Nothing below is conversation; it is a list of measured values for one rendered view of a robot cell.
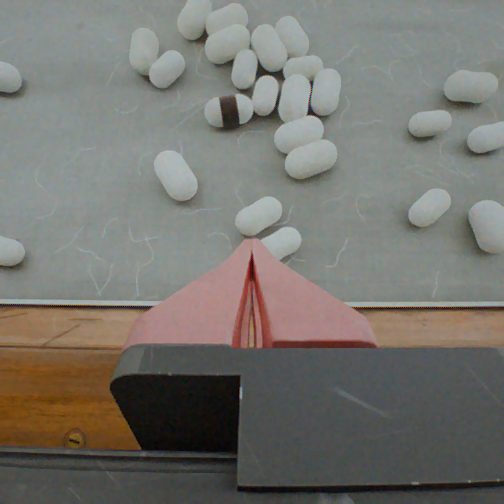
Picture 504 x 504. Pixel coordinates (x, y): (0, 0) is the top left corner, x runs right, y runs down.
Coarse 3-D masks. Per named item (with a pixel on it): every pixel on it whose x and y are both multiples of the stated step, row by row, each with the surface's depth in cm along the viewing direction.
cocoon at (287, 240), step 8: (280, 232) 19; (288, 232) 19; (296, 232) 19; (264, 240) 19; (272, 240) 19; (280, 240) 19; (288, 240) 19; (296, 240) 19; (272, 248) 19; (280, 248) 19; (288, 248) 19; (296, 248) 19; (280, 256) 19
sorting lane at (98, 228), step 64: (0, 0) 26; (64, 0) 26; (128, 0) 26; (256, 0) 26; (320, 0) 26; (384, 0) 26; (448, 0) 26; (64, 64) 24; (128, 64) 24; (192, 64) 24; (384, 64) 24; (448, 64) 24; (0, 128) 23; (64, 128) 23; (128, 128) 23; (192, 128) 23; (256, 128) 23; (384, 128) 23; (0, 192) 21; (64, 192) 21; (128, 192) 21; (256, 192) 22; (320, 192) 22; (384, 192) 22; (448, 192) 22; (64, 256) 20; (128, 256) 20; (192, 256) 20; (320, 256) 20; (384, 256) 20; (448, 256) 20
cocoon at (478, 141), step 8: (480, 128) 21; (488, 128) 21; (496, 128) 21; (472, 136) 21; (480, 136) 21; (488, 136) 21; (496, 136) 21; (472, 144) 21; (480, 144) 21; (488, 144) 21; (496, 144) 21; (480, 152) 22
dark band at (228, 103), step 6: (222, 96) 21; (228, 96) 21; (234, 96) 21; (222, 102) 21; (228, 102) 21; (234, 102) 21; (222, 108) 21; (228, 108) 21; (234, 108) 21; (222, 114) 21; (228, 114) 21; (234, 114) 21; (222, 120) 21; (228, 120) 21; (234, 120) 22
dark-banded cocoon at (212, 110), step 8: (240, 96) 21; (208, 104) 21; (216, 104) 21; (240, 104) 21; (248, 104) 21; (208, 112) 21; (216, 112) 21; (240, 112) 21; (248, 112) 21; (208, 120) 22; (216, 120) 21; (240, 120) 22
